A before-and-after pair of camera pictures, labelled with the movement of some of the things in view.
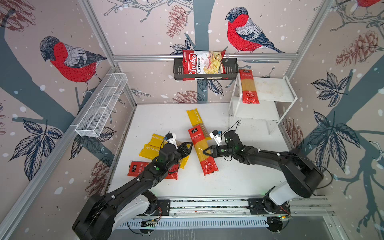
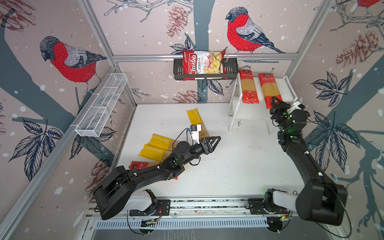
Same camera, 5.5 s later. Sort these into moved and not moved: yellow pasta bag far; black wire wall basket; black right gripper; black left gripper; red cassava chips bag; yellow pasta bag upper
Moved: black left gripper; black right gripper
Not moved: yellow pasta bag upper; yellow pasta bag far; red cassava chips bag; black wire wall basket
